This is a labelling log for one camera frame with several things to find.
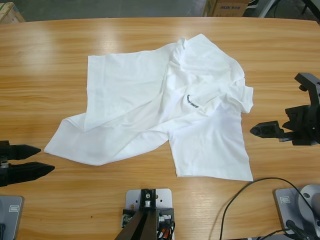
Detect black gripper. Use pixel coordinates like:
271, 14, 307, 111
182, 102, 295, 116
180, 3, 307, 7
249, 104, 320, 147
0, 140, 56, 188

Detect white t-shirt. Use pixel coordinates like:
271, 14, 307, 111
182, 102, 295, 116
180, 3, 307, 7
43, 34, 255, 182

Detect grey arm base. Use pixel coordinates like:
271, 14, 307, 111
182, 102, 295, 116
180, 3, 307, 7
0, 194, 25, 240
272, 184, 320, 236

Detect white mounting block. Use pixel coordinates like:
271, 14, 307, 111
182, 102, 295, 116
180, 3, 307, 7
124, 188, 175, 226

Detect cardboard box blue print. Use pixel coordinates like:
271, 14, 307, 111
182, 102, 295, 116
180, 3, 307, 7
202, 0, 251, 18

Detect black slanted rod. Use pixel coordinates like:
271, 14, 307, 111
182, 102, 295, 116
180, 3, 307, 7
301, 0, 320, 25

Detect long thin black cable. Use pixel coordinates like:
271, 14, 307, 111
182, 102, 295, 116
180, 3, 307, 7
219, 177, 320, 240

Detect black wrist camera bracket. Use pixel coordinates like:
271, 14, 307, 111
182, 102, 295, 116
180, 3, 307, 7
294, 72, 320, 108

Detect black plug cable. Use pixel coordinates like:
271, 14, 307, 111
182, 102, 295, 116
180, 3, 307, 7
256, 219, 320, 240

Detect black corner bracket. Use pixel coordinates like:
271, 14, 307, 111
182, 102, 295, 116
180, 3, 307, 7
121, 208, 137, 229
156, 206, 175, 240

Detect white metal frame leg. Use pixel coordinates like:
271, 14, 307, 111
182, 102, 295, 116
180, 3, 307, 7
257, 0, 276, 18

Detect dark camera post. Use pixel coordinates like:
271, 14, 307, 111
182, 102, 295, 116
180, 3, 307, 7
116, 188, 161, 240

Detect orange and black wires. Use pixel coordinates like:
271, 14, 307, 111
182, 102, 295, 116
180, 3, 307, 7
156, 223, 177, 240

